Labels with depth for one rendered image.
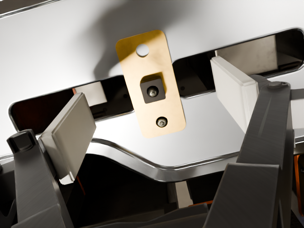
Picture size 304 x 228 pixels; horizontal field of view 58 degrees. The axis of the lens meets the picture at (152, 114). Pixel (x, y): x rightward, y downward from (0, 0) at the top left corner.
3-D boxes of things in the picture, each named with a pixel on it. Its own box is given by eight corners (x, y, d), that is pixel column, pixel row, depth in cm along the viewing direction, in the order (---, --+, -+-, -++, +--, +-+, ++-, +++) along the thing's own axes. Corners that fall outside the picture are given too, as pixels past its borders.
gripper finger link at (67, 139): (74, 183, 14) (61, 186, 14) (97, 127, 21) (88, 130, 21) (52, 132, 13) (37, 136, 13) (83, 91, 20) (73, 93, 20)
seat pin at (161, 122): (163, 109, 24) (165, 118, 22) (165, 116, 25) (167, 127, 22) (155, 111, 24) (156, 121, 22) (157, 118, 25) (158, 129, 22)
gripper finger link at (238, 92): (241, 84, 12) (258, 80, 12) (209, 58, 19) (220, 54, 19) (250, 141, 14) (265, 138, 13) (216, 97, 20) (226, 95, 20)
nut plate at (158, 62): (187, 127, 23) (188, 134, 22) (143, 138, 24) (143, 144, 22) (163, 27, 20) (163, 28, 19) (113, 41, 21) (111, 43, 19)
